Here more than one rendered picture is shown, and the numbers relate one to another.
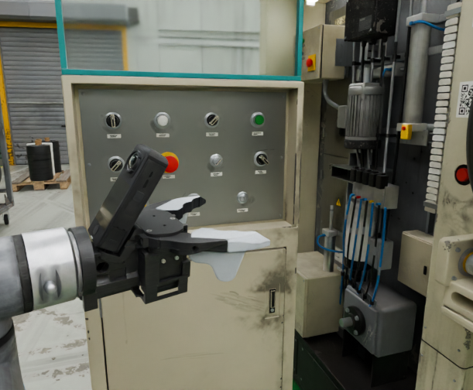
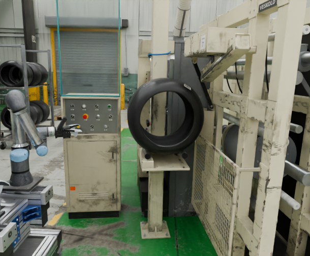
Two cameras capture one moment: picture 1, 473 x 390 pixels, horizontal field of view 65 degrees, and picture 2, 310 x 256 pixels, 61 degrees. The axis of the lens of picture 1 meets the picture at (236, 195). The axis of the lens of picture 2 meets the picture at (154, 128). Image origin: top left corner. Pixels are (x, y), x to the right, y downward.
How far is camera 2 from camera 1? 176 cm
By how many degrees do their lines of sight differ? 11
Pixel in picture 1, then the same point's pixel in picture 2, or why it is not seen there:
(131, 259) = (62, 132)
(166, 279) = (66, 135)
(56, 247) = (52, 128)
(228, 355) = (100, 168)
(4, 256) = (45, 129)
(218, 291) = (97, 150)
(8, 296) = (45, 133)
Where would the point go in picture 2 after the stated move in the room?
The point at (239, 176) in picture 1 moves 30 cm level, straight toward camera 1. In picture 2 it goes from (104, 121) to (91, 127)
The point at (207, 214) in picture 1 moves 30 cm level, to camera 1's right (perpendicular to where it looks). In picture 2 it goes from (96, 130) to (125, 132)
